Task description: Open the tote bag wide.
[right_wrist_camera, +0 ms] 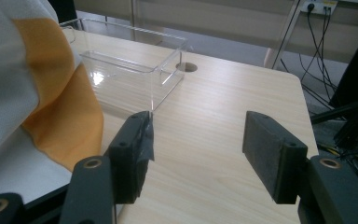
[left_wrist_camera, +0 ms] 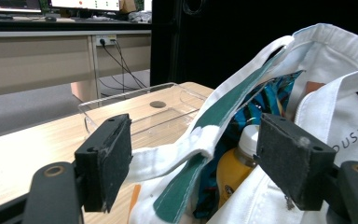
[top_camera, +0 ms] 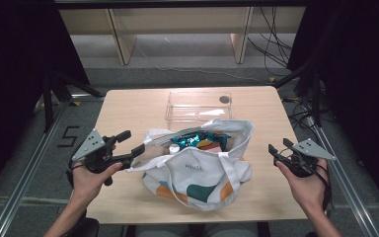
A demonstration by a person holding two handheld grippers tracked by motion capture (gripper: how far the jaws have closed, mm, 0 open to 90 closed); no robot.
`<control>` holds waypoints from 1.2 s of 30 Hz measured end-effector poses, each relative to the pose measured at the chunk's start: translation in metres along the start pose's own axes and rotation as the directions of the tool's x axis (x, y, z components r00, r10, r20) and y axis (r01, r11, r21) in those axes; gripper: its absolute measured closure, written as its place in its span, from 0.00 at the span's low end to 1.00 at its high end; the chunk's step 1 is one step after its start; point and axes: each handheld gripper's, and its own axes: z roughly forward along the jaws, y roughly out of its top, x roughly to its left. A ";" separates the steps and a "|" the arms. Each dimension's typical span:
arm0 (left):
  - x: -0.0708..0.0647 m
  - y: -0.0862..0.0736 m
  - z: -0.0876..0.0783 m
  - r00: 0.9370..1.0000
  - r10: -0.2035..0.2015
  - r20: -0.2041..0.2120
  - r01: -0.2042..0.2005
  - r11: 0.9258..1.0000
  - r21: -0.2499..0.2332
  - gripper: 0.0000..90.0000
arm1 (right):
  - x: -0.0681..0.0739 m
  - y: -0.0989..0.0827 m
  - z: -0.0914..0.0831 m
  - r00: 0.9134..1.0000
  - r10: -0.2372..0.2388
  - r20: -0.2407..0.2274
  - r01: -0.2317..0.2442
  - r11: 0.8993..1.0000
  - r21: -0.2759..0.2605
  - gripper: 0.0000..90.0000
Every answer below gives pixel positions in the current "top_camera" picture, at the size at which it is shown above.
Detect person's right hand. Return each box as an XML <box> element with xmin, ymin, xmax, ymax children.
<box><xmin>274</xmin><ymin>159</ymin><xmax>330</xmax><ymax>212</ymax></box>

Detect black cable bundle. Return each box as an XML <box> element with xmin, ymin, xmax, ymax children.
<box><xmin>246</xmin><ymin>6</ymin><xmax>294</xmax><ymax>79</ymax></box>

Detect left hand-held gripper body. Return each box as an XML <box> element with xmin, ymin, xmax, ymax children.
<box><xmin>71</xmin><ymin>127</ymin><xmax>134</xmax><ymax>187</ymax></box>

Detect black curtain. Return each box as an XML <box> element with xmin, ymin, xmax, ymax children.
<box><xmin>0</xmin><ymin>0</ymin><xmax>91</xmax><ymax>206</ymax></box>
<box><xmin>287</xmin><ymin>0</ymin><xmax>379</xmax><ymax>209</ymax></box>

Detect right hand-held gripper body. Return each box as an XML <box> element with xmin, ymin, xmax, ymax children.
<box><xmin>275</xmin><ymin>137</ymin><xmax>338</xmax><ymax>179</ymax></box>

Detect black chair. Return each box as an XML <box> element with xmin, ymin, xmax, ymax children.
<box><xmin>62</xmin><ymin>216</ymin><xmax>101</xmax><ymax>237</ymax></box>

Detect right hand-held gripper cable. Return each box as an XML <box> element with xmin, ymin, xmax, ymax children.
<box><xmin>314</xmin><ymin>163</ymin><xmax>334</xmax><ymax>212</ymax></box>

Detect white patterned tote bag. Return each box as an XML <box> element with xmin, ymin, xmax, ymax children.
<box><xmin>126</xmin><ymin>118</ymin><xmax>255</xmax><ymax>212</ymax></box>

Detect person's left hand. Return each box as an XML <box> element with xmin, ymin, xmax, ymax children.
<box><xmin>72</xmin><ymin>162</ymin><xmax>123</xmax><ymax>207</ymax></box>

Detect aluminium floor rail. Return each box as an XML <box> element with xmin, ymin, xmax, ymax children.
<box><xmin>308</xmin><ymin>117</ymin><xmax>379</xmax><ymax>237</ymax></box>
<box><xmin>0</xmin><ymin>94</ymin><xmax>106</xmax><ymax>237</ymax></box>

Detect black table leg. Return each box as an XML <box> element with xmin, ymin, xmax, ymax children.
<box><xmin>256</xmin><ymin>222</ymin><xmax>271</xmax><ymax>237</ymax></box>
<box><xmin>124</xmin><ymin>224</ymin><xmax>138</xmax><ymax>237</ymax></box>

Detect teal black chips bag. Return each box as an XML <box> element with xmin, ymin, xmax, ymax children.
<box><xmin>171</xmin><ymin>131</ymin><xmax>232</xmax><ymax>152</ymax></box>

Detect clear plastic tray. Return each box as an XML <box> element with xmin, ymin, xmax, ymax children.
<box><xmin>165</xmin><ymin>91</ymin><xmax>234</xmax><ymax>131</ymax></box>

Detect black metal stand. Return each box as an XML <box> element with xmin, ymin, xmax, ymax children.
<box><xmin>41</xmin><ymin>69</ymin><xmax>106</xmax><ymax>133</ymax></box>
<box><xmin>272</xmin><ymin>60</ymin><xmax>324</xmax><ymax>128</ymax></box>

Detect black floor cables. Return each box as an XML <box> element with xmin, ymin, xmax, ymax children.
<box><xmin>281</xmin><ymin>96</ymin><xmax>318</xmax><ymax>130</ymax></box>

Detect beige wooden desk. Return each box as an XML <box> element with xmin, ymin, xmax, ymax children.
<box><xmin>58</xmin><ymin>5</ymin><xmax>307</xmax><ymax>66</ymax></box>

